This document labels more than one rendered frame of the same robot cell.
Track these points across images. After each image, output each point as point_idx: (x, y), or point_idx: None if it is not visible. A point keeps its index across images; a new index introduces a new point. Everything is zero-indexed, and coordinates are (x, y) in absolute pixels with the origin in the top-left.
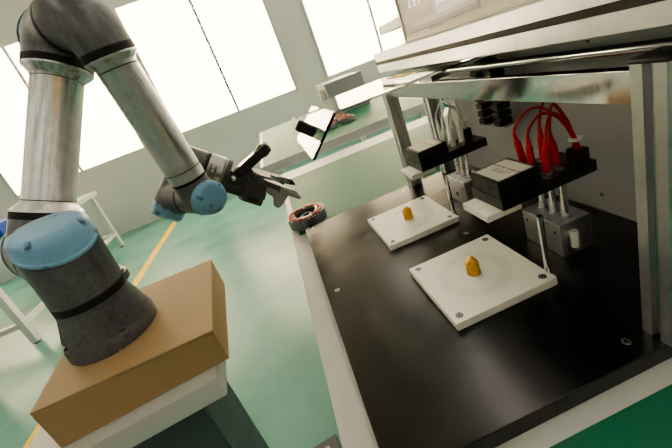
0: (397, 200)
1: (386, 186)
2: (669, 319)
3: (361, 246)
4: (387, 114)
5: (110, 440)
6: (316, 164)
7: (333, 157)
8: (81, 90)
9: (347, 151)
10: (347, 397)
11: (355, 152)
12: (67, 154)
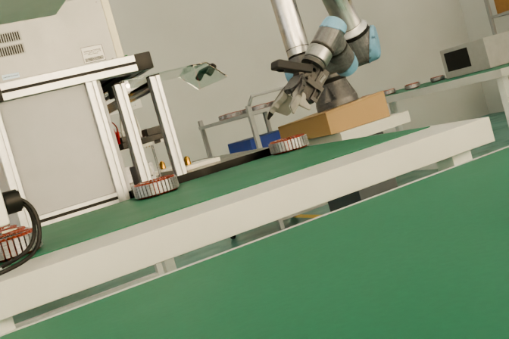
0: (198, 168)
1: (213, 175)
2: None
3: (222, 158)
4: (167, 103)
5: None
6: (391, 144)
7: (357, 155)
8: None
9: (327, 166)
10: None
11: (297, 169)
12: (326, 8)
